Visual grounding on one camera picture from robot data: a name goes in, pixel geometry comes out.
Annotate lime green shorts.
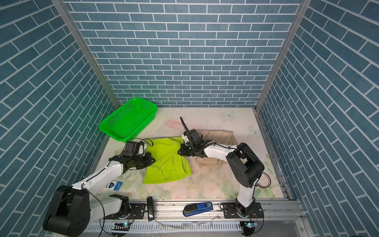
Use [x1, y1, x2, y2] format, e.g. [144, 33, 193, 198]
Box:
[144, 137, 192, 184]

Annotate beige drawstring shorts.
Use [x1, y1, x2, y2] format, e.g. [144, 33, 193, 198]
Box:
[195, 129, 238, 167]

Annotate green plastic basket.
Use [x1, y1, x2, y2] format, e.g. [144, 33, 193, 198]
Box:
[99, 98, 158, 142]

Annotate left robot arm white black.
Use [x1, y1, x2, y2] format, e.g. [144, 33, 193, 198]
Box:
[42, 139, 156, 237]

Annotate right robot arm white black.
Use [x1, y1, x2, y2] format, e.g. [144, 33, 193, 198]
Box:
[178, 129, 265, 216]

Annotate white blue paper card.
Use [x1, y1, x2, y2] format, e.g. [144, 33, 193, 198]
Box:
[104, 181, 123, 191]

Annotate black remote-like device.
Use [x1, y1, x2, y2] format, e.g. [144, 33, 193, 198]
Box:
[147, 197, 155, 221]

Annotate blue black stapler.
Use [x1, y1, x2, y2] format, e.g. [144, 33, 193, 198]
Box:
[183, 202, 213, 217]

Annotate left circuit board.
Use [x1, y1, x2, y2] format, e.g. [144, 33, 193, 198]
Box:
[112, 222, 131, 232]

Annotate circuit board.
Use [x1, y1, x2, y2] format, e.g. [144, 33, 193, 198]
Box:
[240, 221, 256, 237]
[112, 222, 131, 232]

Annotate right circuit board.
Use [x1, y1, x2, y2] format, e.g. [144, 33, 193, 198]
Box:
[240, 221, 256, 237]

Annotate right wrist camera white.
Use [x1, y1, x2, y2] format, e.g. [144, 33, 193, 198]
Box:
[182, 133, 191, 146]

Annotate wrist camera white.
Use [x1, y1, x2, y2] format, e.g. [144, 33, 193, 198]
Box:
[139, 142, 147, 154]
[182, 133, 191, 146]

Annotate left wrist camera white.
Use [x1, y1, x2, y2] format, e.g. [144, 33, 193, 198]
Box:
[139, 142, 147, 154]

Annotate right black corrugated cable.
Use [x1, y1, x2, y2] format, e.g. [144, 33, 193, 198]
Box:
[180, 116, 196, 149]

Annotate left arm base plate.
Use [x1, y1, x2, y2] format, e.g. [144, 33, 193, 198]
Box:
[105, 203, 147, 221]

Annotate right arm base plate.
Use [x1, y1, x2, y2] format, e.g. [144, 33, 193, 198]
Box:
[220, 201, 264, 219]

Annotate brown tape ring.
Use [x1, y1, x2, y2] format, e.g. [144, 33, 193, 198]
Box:
[257, 172, 272, 189]

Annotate aluminium front rail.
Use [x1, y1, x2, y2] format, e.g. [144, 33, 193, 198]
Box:
[59, 199, 309, 226]

